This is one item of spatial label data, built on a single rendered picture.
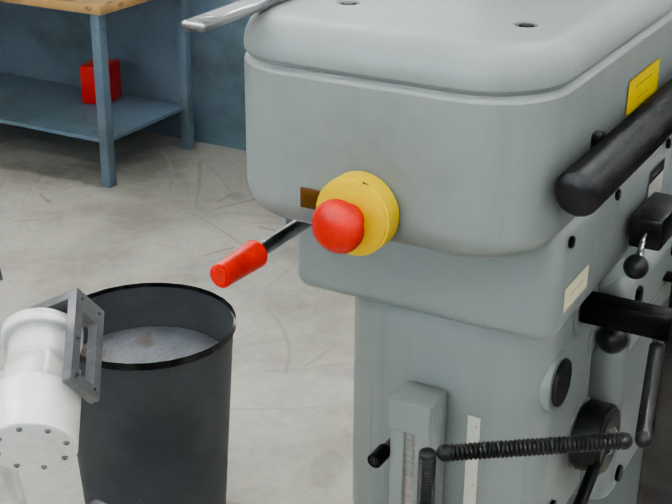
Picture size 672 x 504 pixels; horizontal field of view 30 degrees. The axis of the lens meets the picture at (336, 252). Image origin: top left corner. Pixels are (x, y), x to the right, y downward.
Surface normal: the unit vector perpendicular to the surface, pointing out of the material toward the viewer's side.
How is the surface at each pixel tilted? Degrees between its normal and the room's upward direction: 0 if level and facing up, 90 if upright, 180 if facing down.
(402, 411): 90
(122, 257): 0
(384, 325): 90
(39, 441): 115
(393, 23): 0
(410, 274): 90
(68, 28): 90
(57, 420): 48
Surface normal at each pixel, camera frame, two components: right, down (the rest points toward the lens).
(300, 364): 0.00, -0.92
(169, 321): -0.17, 0.33
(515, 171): 0.18, 0.39
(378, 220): -0.48, 0.34
